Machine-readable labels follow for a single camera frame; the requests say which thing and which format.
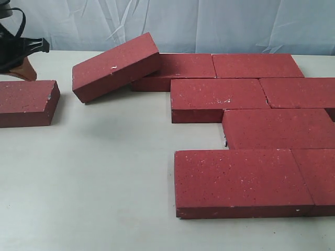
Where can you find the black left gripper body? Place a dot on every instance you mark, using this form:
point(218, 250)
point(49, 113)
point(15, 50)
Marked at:
point(14, 48)

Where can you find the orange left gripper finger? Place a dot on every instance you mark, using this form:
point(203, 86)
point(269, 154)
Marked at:
point(24, 71)

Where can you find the red brick with chipped corner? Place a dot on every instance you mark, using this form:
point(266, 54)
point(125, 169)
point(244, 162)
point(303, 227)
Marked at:
point(206, 100)

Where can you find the tilted red brick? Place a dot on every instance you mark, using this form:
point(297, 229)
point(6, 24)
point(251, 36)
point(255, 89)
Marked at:
point(115, 68)

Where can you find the red brick back row left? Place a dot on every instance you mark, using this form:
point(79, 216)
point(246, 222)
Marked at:
point(176, 66)

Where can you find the red brick back row right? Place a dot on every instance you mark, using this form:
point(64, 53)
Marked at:
point(255, 65)

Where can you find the red brick second row right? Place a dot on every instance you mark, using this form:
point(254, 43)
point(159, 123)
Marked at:
point(306, 92)

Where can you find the red brick third row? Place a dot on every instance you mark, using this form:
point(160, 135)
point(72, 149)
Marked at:
point(278, 129)

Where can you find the white backdrop curtain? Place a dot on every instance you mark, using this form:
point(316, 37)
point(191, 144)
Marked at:
point(208, 26)

